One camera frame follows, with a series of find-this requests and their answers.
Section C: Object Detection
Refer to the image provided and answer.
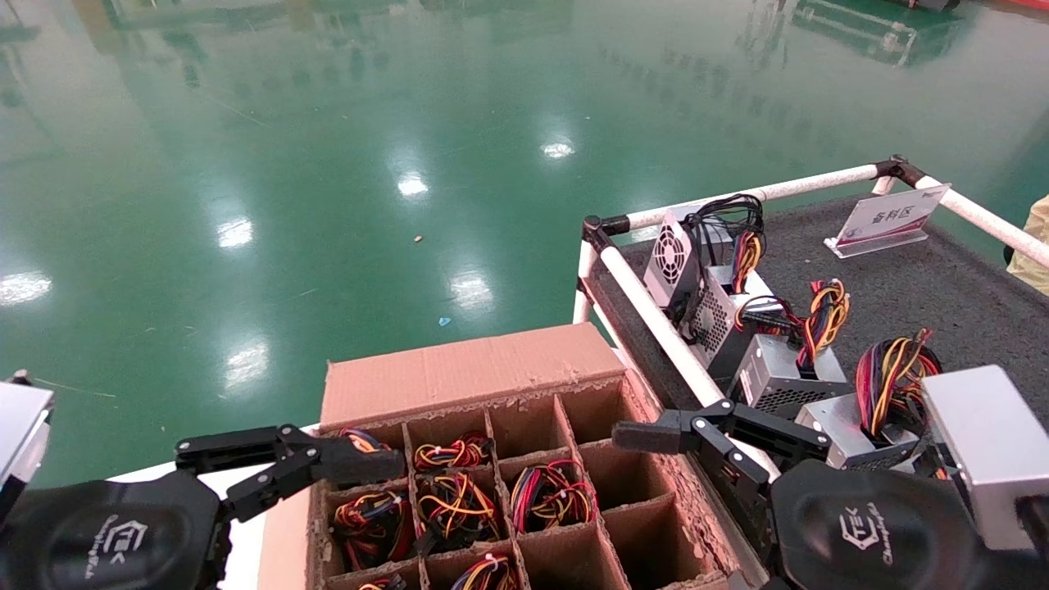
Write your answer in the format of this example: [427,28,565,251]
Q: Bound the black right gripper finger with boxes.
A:
[613,399,831,472]
[615,431,776,566]

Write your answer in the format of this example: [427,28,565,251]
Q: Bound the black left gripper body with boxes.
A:
[0,471,232,590]

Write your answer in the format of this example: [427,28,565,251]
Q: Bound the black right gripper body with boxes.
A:
[769,459,1049,590]

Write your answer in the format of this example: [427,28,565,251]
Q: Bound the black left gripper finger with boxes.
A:
[225,459,406,523]
[175,424,406,474]

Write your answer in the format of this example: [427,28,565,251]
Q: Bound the moved coloured wire bundle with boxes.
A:
[508,459,601,535]

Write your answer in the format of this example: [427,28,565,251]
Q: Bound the cardboard box with dividers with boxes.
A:
[258,322,771,590]

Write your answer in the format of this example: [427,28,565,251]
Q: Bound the silver power supply thick bundle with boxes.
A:
[793,328,943,473]

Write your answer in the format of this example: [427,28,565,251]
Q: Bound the power supply with mesh side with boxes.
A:
[687,266,788,379]

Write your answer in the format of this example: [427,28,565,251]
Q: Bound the silver power supply with fan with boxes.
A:
[643,194,767,311]

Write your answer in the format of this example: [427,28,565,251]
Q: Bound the dark grey table mat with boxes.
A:
[590,193,1049,460]

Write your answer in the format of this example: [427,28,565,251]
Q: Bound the clear acrylic sign stand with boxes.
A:
[824,183,952,260]

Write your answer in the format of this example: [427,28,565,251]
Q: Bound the beige cloth object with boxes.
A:
[1006,195,1049,296]

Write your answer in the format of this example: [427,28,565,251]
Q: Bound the grey power supply orange wires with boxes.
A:
[728,279,851,415]

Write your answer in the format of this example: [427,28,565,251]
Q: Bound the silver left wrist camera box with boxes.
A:
[0,370,55,513]

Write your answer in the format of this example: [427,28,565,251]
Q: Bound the white pipe table frame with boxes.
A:
[574,154,1049,484]

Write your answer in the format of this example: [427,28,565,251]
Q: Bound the green metal equipment frame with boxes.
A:
[791,0,964,68]

